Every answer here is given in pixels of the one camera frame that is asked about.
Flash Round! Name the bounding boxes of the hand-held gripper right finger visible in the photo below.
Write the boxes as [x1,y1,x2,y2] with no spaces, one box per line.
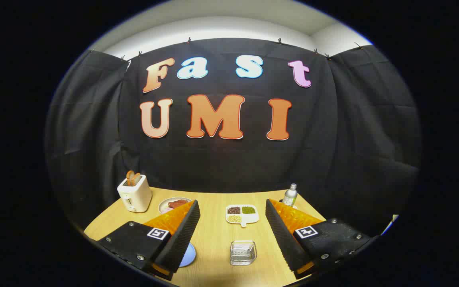
[265,199,379,279]

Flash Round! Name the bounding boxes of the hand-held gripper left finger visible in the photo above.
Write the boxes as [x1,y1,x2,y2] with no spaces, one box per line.
[95,200,201,281]

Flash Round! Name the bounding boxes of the blue round plate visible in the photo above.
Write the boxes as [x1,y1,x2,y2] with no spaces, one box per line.
[179,242,196,267]

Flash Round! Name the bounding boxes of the grey oval plate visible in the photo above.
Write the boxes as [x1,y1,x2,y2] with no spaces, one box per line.
[158,197,193,214]

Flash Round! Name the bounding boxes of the white divided dish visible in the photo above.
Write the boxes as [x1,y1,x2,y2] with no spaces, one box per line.
[226,204,260,228]

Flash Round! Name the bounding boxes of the silver bottle with green label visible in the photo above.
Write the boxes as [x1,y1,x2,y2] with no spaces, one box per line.
[282,183,298,207]

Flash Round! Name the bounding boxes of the metal drain basket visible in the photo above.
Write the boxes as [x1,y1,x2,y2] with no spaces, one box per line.
[230,240,257,266]

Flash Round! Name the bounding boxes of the white toaster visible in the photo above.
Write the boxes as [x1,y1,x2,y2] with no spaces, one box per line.
[117,174,153,213]

